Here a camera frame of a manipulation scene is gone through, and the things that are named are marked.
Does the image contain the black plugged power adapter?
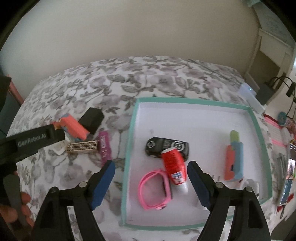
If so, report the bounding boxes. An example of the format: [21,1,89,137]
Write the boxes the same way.
[255,82,275,105]

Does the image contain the teal white shallow tray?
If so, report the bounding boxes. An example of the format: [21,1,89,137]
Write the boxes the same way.
[121,97,273,231]

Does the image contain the black charger block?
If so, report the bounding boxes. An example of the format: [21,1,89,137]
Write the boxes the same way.
[78,108,104,135]

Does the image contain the gold black patterned lighter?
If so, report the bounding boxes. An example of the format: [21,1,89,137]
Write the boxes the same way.
[66,141,98,154]

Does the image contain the person's left hand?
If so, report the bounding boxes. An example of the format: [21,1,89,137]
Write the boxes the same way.
[1,171,34,231]

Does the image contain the magenta lighter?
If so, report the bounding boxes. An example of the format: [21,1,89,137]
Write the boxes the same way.
[98,131,112,165]

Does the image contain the red glue tube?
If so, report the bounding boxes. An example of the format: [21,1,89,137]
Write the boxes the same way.
[161,147,188,194]

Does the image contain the pink white crochet mat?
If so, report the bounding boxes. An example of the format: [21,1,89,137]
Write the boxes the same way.
[264,114,295,154]

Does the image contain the white usb wall charger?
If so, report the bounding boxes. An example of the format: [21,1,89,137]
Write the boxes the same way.
[240,178,260,199]

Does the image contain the white power strip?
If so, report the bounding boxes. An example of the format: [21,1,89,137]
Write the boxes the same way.
[238,83,267,114]

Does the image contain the coral blue toy knife large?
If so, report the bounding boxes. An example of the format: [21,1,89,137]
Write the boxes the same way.
[52,113,90,141]

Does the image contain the pink watch band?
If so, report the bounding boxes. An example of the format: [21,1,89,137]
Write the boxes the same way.
[137,169,173,210]

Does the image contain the white hair claw clip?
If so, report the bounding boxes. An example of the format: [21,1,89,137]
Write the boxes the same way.
[53,136,70,156]

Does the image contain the floral grey white blanket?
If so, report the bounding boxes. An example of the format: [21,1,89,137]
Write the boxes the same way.
[6,55,282,241]

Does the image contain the black toy car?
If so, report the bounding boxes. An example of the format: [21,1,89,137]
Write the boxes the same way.
[145,137,189,161]

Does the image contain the coral blue green toy knife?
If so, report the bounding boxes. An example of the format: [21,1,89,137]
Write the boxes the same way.
[224,130,244,181]

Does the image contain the white shelf unit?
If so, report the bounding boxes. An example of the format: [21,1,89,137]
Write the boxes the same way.
[244,29,295,92]

